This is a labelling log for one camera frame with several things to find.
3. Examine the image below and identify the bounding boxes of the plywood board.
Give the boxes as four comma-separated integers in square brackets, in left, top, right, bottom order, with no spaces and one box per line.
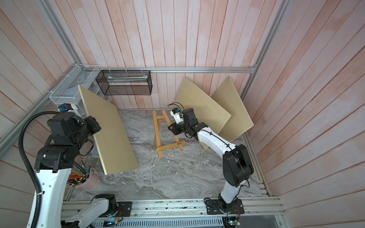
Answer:
[212,77,254,142]
[78,85,139,175]
[176,78,231,135]

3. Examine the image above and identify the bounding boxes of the wooden easel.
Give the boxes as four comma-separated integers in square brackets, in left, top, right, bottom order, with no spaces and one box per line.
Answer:
[152,110,186,158]

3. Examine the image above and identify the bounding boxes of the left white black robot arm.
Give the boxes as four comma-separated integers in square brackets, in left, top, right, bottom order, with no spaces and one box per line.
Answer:
[19,111,118,228]

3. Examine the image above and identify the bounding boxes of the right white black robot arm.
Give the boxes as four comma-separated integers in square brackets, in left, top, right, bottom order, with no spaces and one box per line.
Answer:
[168,107,254,214]

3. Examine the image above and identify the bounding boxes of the pink cup of pencils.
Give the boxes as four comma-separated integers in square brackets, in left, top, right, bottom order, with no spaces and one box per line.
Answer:
[67,162,99,192]

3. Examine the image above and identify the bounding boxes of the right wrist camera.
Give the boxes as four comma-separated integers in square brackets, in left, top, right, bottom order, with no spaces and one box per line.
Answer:
[170,107,184,124]

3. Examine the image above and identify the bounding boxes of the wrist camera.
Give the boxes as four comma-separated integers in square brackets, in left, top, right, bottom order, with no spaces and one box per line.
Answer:
[170,107,184,124]
[59,103,79,116]

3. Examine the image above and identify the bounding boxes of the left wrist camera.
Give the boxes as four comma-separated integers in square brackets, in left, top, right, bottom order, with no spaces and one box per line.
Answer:
[59,103,79,116]

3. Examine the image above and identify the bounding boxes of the white wire mesh shelf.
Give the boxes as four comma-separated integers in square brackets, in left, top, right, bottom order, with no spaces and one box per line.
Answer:
[49,64,112,118]

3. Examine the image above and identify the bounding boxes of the horizontal aluminium wall profile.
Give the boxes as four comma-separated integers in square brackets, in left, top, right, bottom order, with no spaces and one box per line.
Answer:
[97,66,255,74]

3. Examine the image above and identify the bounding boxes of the black wire mesh basket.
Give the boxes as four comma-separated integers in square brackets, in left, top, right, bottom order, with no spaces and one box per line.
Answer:
[96,69,153,96]

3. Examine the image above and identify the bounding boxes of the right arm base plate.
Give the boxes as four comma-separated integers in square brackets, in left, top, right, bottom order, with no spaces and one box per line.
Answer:
[203,198,245,215]

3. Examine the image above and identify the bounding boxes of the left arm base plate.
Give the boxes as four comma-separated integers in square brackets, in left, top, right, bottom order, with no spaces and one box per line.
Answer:
[117,201,133,219]

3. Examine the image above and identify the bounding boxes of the aluminium front rail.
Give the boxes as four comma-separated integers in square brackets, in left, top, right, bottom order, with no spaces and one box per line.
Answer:
[47,196,286,228]

